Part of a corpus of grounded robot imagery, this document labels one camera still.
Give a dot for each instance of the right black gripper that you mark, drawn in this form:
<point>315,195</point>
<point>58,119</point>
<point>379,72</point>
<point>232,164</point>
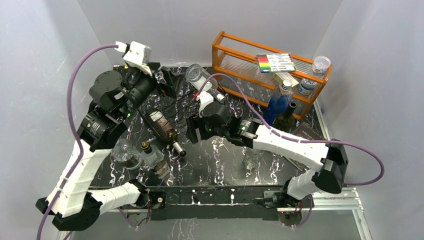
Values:
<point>194,122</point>

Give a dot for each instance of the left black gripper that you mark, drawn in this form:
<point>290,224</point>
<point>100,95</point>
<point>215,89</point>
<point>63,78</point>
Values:
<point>170,84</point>

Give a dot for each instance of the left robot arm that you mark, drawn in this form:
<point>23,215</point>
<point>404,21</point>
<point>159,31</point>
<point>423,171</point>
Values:
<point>115,97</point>

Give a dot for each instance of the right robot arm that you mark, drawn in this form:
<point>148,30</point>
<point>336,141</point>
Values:
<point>327,162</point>

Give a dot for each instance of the large clear glass bottle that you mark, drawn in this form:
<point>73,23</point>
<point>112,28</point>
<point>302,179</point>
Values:
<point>196,75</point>

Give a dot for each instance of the square clear liquor bottle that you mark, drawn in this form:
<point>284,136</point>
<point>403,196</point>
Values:
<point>154,158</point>

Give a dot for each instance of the round clear glass bottle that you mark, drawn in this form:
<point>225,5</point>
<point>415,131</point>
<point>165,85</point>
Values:
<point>125,153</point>

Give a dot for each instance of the orange wooden shelf rack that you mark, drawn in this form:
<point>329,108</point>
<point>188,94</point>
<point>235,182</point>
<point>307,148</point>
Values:
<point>237,57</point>

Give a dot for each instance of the blue glass bottle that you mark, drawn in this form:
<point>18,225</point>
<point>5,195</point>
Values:
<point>279,101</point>

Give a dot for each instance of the dark olive wine bottle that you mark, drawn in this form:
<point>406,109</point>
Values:
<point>285,120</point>

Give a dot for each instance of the small white carton box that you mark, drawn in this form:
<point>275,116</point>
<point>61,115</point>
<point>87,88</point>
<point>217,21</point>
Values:
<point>281,76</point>

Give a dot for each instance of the coloured marker pen set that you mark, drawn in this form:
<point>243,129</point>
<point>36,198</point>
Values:
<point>275,62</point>

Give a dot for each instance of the brown book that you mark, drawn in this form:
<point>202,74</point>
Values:
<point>303,130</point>

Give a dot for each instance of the clear plastic jar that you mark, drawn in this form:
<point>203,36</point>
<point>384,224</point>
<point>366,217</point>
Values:
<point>320,65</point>

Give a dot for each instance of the black wire wine rack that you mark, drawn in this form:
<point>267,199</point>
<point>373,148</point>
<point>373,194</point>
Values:
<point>175,110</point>

